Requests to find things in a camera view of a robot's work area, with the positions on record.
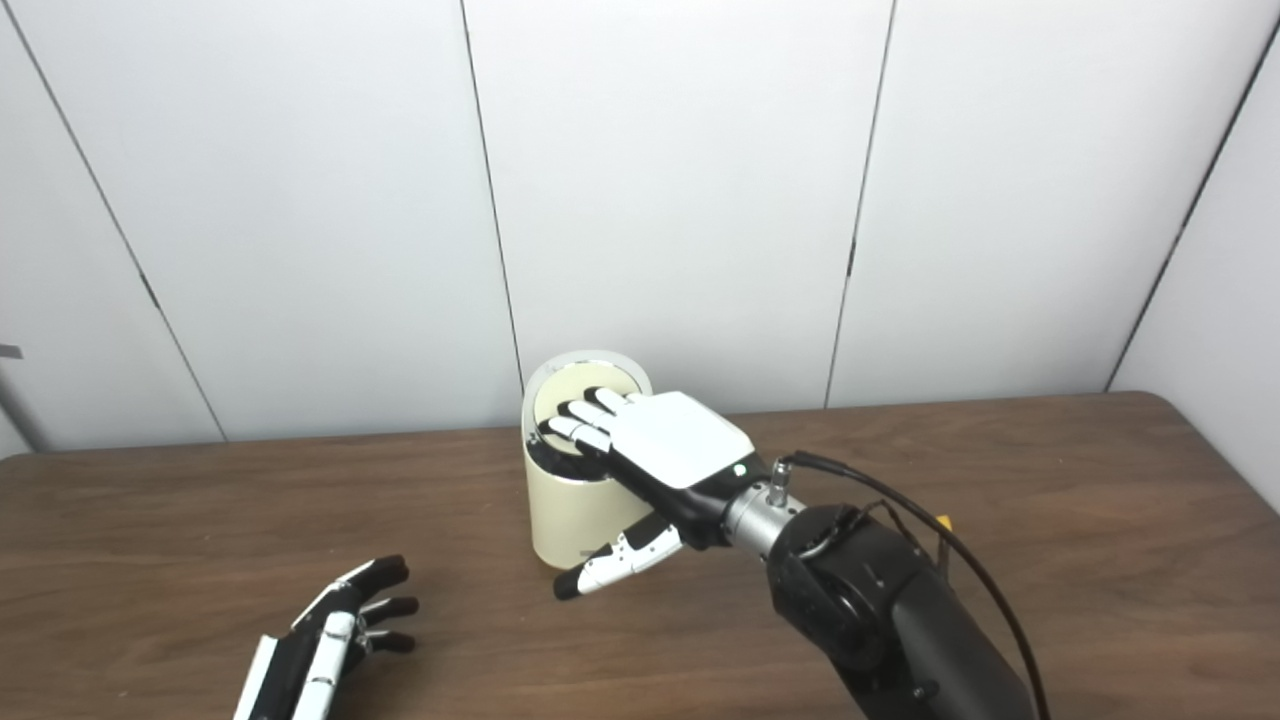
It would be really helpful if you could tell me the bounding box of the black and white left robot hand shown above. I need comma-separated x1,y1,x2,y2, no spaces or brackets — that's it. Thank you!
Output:
233,556,420,720

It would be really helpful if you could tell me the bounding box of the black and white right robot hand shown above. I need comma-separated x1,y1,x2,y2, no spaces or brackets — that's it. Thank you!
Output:
540,386,758,601

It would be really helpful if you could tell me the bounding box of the round cream bin lid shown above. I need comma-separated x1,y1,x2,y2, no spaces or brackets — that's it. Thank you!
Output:
533,362,643,431

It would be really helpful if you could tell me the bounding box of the cream-colored bin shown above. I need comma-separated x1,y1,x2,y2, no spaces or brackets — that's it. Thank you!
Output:
521,350,656,570

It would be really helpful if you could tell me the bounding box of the black bin liner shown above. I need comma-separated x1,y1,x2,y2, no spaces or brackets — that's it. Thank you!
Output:
526,432,611,485

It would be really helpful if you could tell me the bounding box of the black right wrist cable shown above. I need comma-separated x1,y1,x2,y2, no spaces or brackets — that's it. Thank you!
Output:
768,451,1051,720

